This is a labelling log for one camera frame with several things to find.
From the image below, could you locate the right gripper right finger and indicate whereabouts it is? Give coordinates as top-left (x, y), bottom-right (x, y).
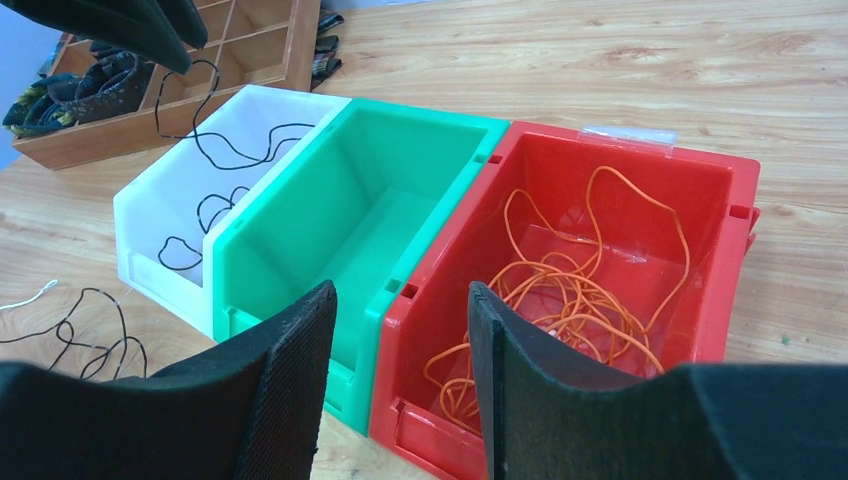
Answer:
top-left (468, 282), bottom-right (847, 479)

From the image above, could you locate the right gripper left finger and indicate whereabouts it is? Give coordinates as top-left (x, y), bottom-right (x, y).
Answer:
top-left (1, 280), bottom-right (337, 479)

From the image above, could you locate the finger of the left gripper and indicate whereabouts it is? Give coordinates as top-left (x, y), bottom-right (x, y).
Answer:
top-left (1, 0), bottom-right (209, 74)

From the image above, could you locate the orange cable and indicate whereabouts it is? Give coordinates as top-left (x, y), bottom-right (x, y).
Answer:
top-left (422, 165), bottom-right (693, 439)

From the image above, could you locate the white cable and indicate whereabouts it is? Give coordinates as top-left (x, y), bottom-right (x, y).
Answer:
top-left (0, 279), bottom-right (60, 314)

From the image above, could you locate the wooden compartment tray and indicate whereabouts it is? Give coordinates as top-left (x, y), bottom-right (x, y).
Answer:
top-left (12, 0), bottom-right (321, 170)

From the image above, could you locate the plaid cloth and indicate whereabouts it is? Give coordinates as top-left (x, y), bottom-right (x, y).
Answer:
top-left (310, 6), bottom-right (345, 90)

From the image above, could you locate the white plastic bin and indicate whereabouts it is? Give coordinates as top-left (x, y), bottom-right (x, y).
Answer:
top-left (113, 85), bottom-right (350, 337)

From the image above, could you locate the red plastic bin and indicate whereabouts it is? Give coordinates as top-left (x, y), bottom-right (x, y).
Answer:
top-left (368, 122), bottom-right (761, 479)

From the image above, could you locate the green plastic bin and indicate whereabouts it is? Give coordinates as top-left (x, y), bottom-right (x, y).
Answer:
top-left (204, 99), bottom-right (509, 433)

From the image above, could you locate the black coiled strap four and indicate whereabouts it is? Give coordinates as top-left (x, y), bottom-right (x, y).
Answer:
top-left (47, 41), bottom-right (155, 124)

